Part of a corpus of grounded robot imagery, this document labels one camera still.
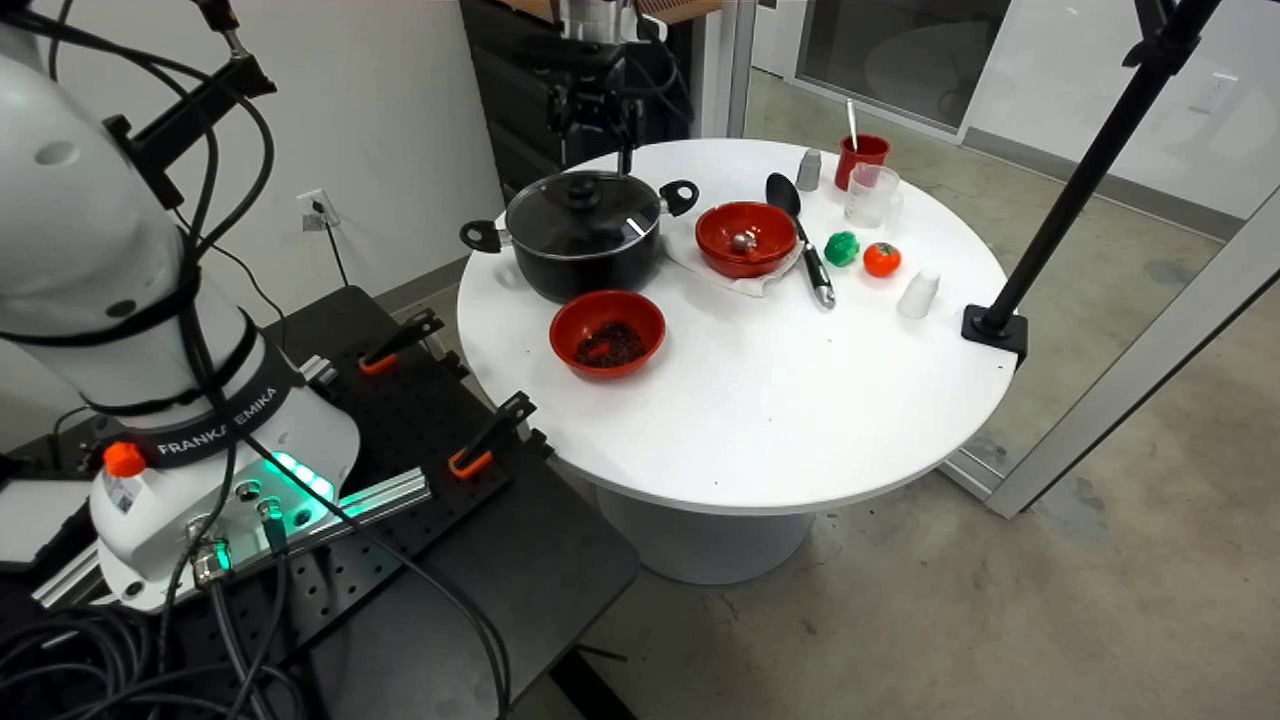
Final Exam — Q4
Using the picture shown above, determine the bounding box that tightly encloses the green toy vegetable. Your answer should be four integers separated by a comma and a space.
819, 229, 864, 273

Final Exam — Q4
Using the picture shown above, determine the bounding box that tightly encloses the aluminium rail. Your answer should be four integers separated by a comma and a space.
30, 464, 434, 612

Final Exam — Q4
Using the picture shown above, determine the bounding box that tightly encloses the red bowl holding spoon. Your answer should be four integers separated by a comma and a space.
691, 197, 803, 285

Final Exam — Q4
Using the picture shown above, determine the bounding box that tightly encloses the black ladle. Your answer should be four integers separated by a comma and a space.
765, 169, 838, 311

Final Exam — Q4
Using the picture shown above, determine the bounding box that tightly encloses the black perforated mounting platform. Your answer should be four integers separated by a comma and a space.
0, 285, 644, 720

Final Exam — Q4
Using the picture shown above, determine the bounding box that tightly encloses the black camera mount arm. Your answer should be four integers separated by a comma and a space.
92, 0, 280, 216

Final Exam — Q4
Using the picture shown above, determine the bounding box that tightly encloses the dark glass panel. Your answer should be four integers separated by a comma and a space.
795, 0, 1013, 136

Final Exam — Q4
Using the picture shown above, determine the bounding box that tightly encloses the black tripod stand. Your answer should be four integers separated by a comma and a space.
955, 0, 1222, 367

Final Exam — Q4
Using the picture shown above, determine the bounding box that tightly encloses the red bowl with dark beans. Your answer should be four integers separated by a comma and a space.
547, 285, 668, 390

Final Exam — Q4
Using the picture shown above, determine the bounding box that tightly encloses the black clamp orange tip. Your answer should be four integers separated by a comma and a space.
445, 390, 540, 488
350, 309, 449, 379

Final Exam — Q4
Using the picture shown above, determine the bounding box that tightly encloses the glass pot lid black knob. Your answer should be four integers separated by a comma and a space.
499, 169, 668, 265

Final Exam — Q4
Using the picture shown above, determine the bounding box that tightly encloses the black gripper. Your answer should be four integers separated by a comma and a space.
547, 38, 668, 171

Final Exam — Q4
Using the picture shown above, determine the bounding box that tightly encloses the clear plastic cup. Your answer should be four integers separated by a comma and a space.
842, 159, 902, 229

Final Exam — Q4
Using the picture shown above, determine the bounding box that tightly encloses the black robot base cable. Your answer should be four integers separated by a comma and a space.
214, 443, 511, 716

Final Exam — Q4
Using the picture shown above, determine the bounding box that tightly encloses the black cable bundle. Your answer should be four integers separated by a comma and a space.
0, 605, 172, 720

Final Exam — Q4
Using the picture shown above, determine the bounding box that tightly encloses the black two-handled cooking pot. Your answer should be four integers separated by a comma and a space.
455, 169, 705, 303

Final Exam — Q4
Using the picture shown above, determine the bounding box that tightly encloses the red cup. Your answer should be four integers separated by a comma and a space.
830, 134, 893, 191

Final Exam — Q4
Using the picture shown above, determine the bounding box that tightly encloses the black wall power cable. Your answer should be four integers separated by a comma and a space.
311, 216, 360, 294

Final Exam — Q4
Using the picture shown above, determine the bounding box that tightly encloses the grey metal door frame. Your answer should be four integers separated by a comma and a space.
939, 185, 1280, 526

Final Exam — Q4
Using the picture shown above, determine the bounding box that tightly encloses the small white and red object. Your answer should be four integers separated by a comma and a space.
896, 270, 942, 325

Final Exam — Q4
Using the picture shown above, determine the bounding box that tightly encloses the white table pedestal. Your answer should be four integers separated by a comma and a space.
570, 464, 819, 591

